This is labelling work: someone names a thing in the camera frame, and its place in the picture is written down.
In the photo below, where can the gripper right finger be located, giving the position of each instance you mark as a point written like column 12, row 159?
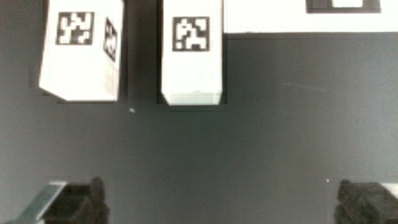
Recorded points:
column 366, row 203

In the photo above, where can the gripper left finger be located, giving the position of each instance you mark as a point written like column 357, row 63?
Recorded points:
column 67, row 204

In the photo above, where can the white table leg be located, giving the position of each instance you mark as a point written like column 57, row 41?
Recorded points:
column 80, row 62
column 192, row 30

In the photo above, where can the white marker sheet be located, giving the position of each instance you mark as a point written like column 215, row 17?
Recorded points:
column 279, row 16

